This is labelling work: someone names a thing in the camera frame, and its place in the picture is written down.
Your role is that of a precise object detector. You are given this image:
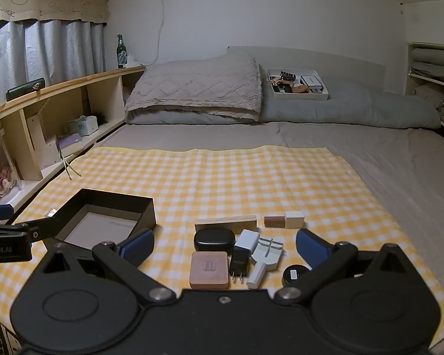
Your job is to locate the white charger plug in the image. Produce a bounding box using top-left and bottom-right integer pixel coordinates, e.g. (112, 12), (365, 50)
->
(235, 229), (260, 252)

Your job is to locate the green ribbon bookmark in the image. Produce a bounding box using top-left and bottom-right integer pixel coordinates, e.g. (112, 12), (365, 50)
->
(60, 148), (83, 178)

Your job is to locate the small white block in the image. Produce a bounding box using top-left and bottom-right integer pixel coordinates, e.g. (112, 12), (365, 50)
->
(284, 211), (305, 229)

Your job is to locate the wooden bedside shelf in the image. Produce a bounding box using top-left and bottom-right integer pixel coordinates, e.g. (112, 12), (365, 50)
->
(0, 64), (147, 216)

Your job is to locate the small white labelled box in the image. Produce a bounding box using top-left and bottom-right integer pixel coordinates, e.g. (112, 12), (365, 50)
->
(300, 75), (325, 88)

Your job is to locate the white wall cable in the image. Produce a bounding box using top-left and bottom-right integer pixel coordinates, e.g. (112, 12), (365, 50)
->
(142, 0), (171, 66)

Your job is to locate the plywood block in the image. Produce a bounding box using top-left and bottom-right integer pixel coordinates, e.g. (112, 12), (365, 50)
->
(194, 215), (258, 235)

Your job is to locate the black cardboard box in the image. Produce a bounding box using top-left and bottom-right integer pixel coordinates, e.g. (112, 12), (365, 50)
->
(44, 188), (158, 256)

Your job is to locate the white wall shelf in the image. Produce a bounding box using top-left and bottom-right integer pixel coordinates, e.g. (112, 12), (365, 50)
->
(405, 41), (444, 134)

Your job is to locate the green glass bottle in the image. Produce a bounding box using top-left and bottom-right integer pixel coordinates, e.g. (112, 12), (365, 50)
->
(115, 33), (128, 70)

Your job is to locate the doll in clear case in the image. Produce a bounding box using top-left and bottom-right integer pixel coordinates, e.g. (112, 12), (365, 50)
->
(0, 127), (23, 206)

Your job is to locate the grey headboard cushion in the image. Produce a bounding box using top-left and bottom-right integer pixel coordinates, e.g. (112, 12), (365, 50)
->
(227, 46), (387, 95)

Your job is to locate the white tray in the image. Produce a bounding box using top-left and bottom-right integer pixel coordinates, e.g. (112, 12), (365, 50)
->
(266, 68), (330, 101)

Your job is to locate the wooden board holder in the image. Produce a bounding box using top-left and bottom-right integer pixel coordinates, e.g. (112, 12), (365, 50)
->
(25, 112), (62, 173)

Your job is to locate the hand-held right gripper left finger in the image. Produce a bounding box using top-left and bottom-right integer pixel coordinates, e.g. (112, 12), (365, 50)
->
(37, 228), (176, 306)

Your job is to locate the white ribbon bookmark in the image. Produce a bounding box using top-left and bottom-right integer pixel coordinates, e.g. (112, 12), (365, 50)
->
(59, 149), (73, 181)

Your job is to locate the purple book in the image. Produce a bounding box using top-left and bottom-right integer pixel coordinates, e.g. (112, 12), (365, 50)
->
(55, 133), (83, 152)

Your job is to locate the black earbud case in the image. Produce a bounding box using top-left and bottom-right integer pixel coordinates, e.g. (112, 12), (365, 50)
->
(193, 229), (238, 252)

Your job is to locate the black round tin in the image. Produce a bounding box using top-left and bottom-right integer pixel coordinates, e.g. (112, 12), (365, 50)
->
(282, 264), (312, 288)

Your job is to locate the beige textured blanket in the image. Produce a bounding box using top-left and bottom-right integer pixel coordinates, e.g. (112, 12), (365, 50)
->
(124, 52), (263, 123)

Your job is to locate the yellow checked mat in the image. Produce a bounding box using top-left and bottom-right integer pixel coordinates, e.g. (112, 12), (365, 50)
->
(0, 146), (444, 348)

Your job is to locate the tissue box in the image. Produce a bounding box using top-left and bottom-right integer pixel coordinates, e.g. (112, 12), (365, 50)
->
(64, 115), (99, 137)

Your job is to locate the grey watch link tool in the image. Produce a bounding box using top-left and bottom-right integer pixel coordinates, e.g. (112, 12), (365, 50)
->
(246, 237), (285, 290)

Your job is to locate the folded grey-green bedding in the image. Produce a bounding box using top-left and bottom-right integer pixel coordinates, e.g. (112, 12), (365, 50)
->
(411, 47), (444, 83)

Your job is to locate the black charger plug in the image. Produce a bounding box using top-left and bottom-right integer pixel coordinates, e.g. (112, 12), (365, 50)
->
(227, 248), (251, 285)

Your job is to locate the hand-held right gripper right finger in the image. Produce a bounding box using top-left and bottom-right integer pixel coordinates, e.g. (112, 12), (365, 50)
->
(272, 228), (411, 306)

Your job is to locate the grey curtain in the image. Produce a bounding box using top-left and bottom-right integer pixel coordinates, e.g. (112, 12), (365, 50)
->
(0, 20), (106, 99)

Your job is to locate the green glasses case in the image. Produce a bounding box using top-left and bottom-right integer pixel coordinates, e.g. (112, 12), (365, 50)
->
(6, 77), (46, 102)

